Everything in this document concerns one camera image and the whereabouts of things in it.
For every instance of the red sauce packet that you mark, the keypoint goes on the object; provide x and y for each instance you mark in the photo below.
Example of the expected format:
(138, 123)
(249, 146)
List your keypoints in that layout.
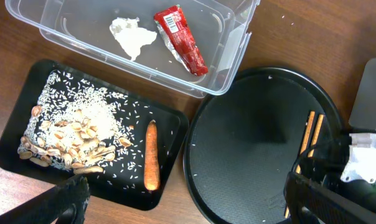
(178, 38)

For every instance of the grey dishwasher rack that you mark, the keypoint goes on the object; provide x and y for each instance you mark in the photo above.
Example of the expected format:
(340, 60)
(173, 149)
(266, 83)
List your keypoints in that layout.
(363, 115)

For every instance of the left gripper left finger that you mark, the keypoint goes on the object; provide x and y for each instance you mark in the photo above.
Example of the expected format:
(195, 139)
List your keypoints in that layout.
(65, 203)

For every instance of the round black tray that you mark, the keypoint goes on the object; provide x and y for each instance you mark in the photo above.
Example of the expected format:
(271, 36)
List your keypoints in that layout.
(242, 144)

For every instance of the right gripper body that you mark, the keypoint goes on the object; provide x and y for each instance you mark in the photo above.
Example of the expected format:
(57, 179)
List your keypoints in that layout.
(345, 165)

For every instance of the rice and food scraps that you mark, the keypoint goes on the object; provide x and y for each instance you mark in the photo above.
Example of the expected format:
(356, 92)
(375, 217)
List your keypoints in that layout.
(84, 128)

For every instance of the white tissue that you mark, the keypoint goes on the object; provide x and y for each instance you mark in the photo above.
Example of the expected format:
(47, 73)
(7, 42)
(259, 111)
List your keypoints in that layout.
(131, 36)

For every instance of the black rectangular tray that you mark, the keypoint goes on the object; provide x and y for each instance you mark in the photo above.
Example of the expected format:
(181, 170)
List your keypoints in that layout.
(171, 124)

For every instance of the clear plastic bin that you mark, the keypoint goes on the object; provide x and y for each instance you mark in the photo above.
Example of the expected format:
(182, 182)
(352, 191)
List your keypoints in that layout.
(220, 30)

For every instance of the orange carrot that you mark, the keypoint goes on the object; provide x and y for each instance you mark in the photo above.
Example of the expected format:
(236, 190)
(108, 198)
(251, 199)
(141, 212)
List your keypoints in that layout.
(151, 164)

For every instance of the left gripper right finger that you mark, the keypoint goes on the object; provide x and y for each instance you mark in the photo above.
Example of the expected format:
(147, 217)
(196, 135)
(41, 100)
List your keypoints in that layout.
(308, 201)

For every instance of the wooden chopstick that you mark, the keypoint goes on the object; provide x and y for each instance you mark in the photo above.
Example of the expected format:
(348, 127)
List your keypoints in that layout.
(307, 132)
(317, 129)

